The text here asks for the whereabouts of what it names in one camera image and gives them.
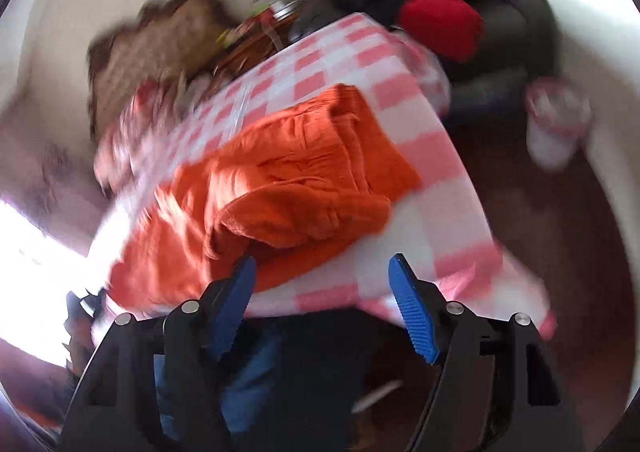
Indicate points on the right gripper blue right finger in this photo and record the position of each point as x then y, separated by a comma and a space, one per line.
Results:
421, 306

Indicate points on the tufted brown headboard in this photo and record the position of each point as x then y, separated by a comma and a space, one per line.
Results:
167, 38

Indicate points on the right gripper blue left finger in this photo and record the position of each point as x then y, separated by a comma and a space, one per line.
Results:
224, 303

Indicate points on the small pink trash bin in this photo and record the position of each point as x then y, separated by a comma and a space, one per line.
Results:
559, 118

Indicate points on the orange fleece pants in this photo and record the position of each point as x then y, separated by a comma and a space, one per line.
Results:
292, 190

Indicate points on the black leather armchair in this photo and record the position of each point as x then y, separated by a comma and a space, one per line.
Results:
518, 45

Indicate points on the red cushion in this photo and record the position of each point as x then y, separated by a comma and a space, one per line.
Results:
449, 28

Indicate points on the pink white checkered sheet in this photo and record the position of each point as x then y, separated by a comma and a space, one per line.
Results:
440, 227

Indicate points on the blue jeans leg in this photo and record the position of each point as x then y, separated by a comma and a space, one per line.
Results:
268, 386

